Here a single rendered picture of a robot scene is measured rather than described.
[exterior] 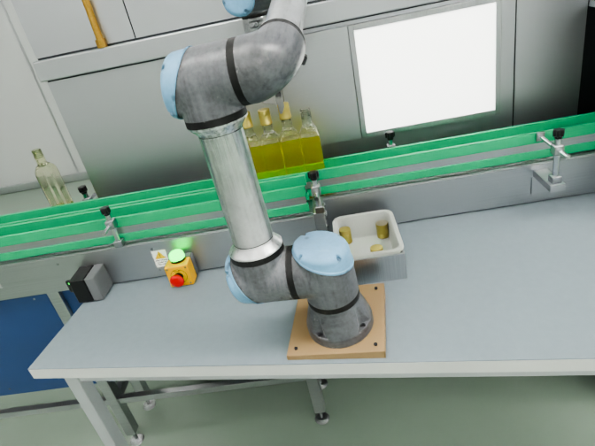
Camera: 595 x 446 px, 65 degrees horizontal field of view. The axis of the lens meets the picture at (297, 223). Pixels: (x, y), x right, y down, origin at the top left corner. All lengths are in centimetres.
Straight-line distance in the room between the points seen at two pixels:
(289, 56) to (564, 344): 77
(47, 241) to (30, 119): 379
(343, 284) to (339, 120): 69
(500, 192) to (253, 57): 94
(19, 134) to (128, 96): 387
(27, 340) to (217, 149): 120
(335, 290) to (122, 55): 98
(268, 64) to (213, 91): 10
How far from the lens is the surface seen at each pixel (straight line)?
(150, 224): 144
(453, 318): 113
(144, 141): 165
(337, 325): 102
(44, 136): 533
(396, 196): 144
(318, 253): 94
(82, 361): 133
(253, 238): 94
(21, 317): 183
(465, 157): 146
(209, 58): 83
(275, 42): 83
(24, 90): 526
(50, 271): 163
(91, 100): 167
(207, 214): 138
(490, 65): 157
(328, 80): 148
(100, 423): 155
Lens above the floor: 150
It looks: 28 degrees down
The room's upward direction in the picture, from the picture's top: 12 degrees counter-clockwise
